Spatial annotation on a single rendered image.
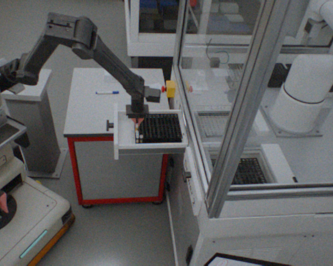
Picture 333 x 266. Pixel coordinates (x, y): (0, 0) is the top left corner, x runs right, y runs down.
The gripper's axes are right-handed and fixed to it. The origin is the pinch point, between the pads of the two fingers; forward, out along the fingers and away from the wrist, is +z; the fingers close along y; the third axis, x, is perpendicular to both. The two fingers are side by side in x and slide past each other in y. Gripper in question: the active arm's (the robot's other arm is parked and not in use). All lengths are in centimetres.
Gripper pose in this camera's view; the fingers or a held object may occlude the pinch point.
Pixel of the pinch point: (136, 123)
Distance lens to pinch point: 150.4
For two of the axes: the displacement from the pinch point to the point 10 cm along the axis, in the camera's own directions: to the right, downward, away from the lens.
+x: -1.1, -6.9, 7.1
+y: 9.9, -0.2, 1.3
